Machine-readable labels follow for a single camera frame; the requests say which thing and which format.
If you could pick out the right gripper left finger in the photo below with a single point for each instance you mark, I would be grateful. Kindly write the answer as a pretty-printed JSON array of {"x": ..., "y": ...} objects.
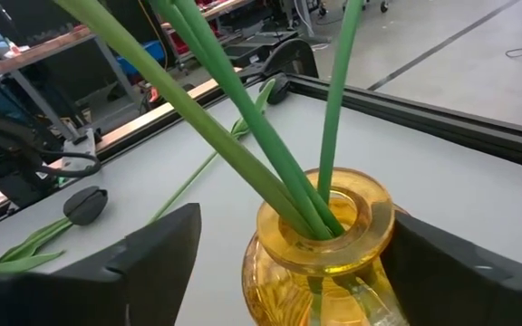
[{"x": 107, "y": 294}]

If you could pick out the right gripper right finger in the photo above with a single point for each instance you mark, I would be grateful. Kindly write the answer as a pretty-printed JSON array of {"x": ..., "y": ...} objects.
[{"x": 469, "y": 294}]

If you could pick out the black artificial tulip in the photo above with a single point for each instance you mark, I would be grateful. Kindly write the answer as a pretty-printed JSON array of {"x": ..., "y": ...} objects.
[{"x": 84, "y": 206}]

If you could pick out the yellow glass vase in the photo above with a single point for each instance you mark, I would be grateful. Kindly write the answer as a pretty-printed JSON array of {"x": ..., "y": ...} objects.
[{"x": 370, "y": 217}]

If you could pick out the light wooden table board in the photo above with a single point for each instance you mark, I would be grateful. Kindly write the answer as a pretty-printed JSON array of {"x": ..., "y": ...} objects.
[{"x": 152, "y": 117}]

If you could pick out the blue plastic crate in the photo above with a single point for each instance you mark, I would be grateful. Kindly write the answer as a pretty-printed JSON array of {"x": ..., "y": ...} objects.
[{"x": 145, "y": 54}]

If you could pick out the black computer tower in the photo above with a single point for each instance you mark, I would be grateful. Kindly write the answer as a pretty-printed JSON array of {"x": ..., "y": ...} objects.
[
  {"x": 274, "y": 38},
  {"x": 243, "y": 54}
]

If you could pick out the silver metal bracket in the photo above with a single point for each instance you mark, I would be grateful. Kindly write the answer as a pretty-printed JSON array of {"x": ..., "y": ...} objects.
[{"x": 80, "y": 149}]

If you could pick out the black table frame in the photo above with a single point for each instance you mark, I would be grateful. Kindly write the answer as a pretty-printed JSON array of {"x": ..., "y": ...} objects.
[{"x": 424, "y": 117}]

